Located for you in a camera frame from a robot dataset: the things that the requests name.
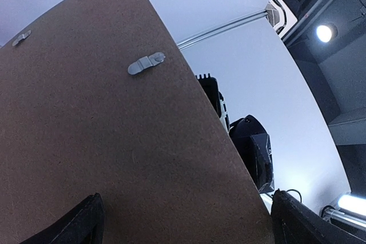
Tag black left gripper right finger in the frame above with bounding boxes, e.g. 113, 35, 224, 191
270, 190, 363, 243

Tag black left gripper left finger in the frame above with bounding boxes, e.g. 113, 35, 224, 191
23, 193, 105, 243

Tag brown backing board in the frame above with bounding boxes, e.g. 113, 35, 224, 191
1, 0, 275, 243

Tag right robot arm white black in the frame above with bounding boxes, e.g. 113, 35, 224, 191
196, 74, 275, 194

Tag ceiling tube light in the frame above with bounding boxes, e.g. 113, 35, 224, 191
338, 194, 366, 215

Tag metal turn clip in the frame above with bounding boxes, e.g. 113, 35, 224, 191
128, 52, 165, 75
12, 30, 31, 47

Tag ceiling spot lamp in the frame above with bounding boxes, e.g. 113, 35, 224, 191
316, 23, 338, 43

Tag ceiling air vent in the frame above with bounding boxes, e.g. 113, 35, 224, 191
265, 0, 297, 38

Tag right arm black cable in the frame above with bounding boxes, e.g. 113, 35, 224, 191
285, 189, 303, 202

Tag right aluminium corner post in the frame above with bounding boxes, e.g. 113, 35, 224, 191
176, 10, 267, 50

